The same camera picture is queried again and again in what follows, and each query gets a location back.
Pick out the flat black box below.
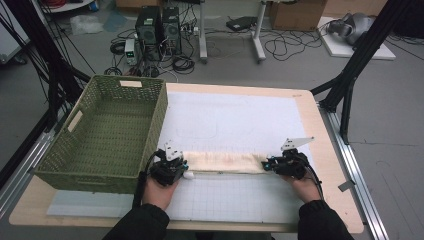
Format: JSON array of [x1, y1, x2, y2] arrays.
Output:
[[225, 15, 258, 33]]

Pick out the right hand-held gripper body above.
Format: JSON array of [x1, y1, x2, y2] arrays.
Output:
[[274, 136, 315, 180]]

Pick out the coiled black floor cable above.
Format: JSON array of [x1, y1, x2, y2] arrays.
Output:
[[171, 54, 196, 75]]

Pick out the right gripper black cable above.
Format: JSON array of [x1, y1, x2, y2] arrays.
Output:
[[304, 163, 325, 201]]

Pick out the wide black computer tower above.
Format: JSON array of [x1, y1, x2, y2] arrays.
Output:
[[134, 5, 163, 62]]

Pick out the narrow black computer tower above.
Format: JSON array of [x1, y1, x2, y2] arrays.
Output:
[[161, 6, 183, 56]]

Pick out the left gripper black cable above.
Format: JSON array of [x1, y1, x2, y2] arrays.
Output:
[[132, 149, 166, 209]]

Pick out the cream printed cloth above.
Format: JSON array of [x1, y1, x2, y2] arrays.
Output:
[[182, 151, 271, 180]]

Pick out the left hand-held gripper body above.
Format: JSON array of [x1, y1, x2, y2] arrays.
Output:
[[149, 141, 184, 187]]

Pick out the white grid mat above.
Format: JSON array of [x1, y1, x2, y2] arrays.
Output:
[[46, 91, 313, 225]]

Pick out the aluminium rail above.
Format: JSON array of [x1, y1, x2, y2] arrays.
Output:
[[0, 129, 56, 218], [319, 106, 389, 240]]

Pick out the black frame stand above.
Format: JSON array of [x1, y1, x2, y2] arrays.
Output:
[[309, 0, 414, 145], [0, 0, 91, 132]]

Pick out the clear plastic bag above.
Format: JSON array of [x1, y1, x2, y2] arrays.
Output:
[[69, 14, 104, 36]]

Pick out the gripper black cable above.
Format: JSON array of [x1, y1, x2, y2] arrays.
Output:
[[132, 149, 166, 209], [304, 163, 325, 201]]

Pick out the tangled black floor cables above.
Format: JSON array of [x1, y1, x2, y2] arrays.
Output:
[[264, 29, 323, 62]]

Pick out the grey tape piece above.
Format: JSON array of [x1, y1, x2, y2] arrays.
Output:
[[337, 180, 356, 193]]

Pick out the white floor board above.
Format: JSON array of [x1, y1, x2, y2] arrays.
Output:
[[318, 16, 397, 61]]

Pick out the white desk leg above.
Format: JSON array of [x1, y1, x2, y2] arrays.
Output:
[[198, 0, 208, 64], [252, 0, 268, 63]]

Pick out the person's left hand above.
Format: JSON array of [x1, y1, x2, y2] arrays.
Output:
[[142, 176, 179, 211]]

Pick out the person's right hand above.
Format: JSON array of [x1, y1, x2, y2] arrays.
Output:
[[281, 174, 323, 204]]

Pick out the grey rounded device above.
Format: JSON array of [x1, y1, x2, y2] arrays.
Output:
[[327, 12, 376, 46]]

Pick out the grey power supply unit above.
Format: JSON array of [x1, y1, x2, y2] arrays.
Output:
[[124, 38, 138, 66]]

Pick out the green woven basket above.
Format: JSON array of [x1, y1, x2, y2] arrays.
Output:
[[33, 74, 169, 195]]

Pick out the large cardboard box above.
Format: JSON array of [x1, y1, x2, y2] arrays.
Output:
[[269, 0, 328, 32]]

